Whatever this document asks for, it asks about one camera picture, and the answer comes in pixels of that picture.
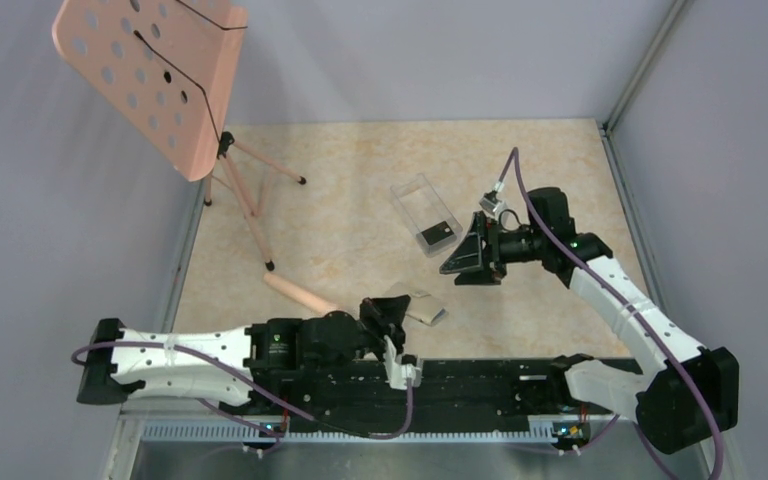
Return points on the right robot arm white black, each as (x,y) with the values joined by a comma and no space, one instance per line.
(683,393)

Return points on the aluminium frame rail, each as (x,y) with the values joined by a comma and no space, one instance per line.
(202,445)

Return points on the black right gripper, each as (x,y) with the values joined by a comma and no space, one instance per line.
(478,263)

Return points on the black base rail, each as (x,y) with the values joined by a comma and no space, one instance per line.
(455,396)

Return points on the pink perforated music stand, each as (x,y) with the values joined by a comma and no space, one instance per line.
(169,68)

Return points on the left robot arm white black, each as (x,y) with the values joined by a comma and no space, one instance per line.
(121,363)

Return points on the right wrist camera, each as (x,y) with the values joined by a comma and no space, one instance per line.
(491,204)

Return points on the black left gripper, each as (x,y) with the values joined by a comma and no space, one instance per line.
(387,314)

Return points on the clear plastic box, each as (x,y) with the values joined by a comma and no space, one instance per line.
(420,206)

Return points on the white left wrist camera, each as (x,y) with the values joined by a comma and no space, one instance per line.
(403,371)

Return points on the pink wooden cylinder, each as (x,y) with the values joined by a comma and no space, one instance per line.
(298,294)

